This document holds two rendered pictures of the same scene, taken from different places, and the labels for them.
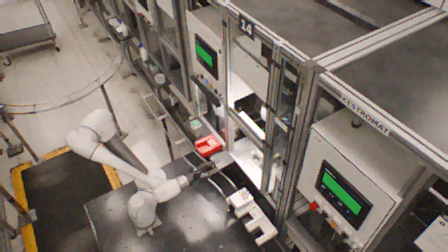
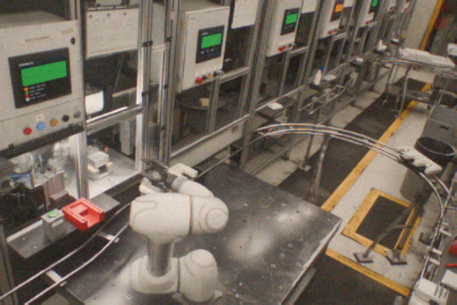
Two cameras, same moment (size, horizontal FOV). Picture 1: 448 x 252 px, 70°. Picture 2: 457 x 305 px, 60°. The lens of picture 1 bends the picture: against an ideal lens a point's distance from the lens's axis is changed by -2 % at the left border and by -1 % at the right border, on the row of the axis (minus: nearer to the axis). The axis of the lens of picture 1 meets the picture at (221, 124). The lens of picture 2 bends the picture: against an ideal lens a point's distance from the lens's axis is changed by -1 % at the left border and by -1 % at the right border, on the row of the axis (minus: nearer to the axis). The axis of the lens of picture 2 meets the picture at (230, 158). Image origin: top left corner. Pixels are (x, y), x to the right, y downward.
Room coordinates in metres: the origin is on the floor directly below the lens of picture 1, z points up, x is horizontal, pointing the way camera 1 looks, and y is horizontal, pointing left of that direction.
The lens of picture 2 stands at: (1.71, 1.73, 2.26)
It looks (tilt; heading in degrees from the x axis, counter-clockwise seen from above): 31 degrees down; 239
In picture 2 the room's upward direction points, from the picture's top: 9 degrees clockwise
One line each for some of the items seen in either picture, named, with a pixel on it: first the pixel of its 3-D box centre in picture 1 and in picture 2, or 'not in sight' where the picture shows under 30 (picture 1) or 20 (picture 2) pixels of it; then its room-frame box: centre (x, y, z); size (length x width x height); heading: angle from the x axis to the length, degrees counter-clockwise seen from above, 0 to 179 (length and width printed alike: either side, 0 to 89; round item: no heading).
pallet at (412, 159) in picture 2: not in sight; (415, 161); (-0.97, 0.05, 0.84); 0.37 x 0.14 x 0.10; 88
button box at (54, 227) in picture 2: (197, 128); (52, 223); (1.66, 0.18, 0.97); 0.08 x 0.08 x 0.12; 30
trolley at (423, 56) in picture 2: not in sight; (417, 81); (-3.92, -2.31, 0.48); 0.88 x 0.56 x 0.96; 138
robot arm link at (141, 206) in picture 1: (141, 207); (198, 272); (1.09, 0.56, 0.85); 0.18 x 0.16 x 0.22; 162
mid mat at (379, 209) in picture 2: not in sight; (384, 220); (-1.23, -0.15, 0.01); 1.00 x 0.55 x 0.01; 30
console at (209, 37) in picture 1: (221, 52); (19, 76); (1.72, -0.02, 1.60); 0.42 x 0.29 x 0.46; 30
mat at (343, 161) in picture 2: not in sight; (379, 120); (-3.00, -2.03, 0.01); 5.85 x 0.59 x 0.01; 30
